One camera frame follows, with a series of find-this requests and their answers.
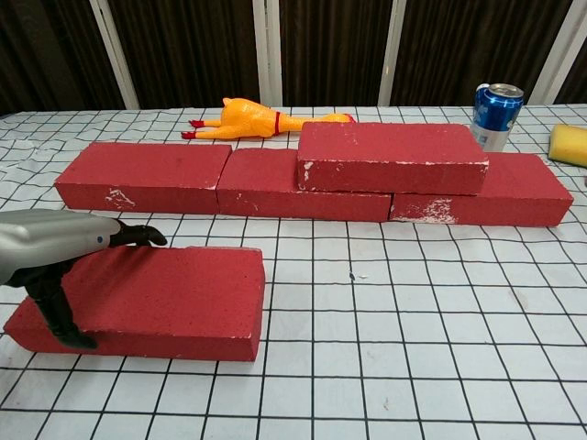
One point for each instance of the white black grid tablecloth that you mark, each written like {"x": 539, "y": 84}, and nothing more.
{"x": 367, "y": 321}

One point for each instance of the yellow sponge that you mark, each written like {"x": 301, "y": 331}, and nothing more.
{"x": 571, "y": 144}

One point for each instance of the yellow rubber chicken toy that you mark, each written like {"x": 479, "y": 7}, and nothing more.
{"x": 247, "y": 119}

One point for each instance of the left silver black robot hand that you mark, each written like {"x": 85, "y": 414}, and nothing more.
{"x": 46, "y": 243}

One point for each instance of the blue drink can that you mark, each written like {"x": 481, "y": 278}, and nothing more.
{"x": 497, "y": 112}

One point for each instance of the white metal frame post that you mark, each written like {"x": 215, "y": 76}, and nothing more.
{"x": 268, "y": 50}
{"x": 114, "y": 55}
{"x": 557, "y": 50}
{"x": 392, "y": 50}

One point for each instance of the dark brown curtain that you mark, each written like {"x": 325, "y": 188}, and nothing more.
{"x": 192, "y": 46}

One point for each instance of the red brick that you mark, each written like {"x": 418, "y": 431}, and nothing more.
{"x": 174, "y": 298}
{"x": 257, "y": 183}
{"x": 518, "y": 192}
{"x": 147, "y": 169}
{"x": 390, "y": 146}

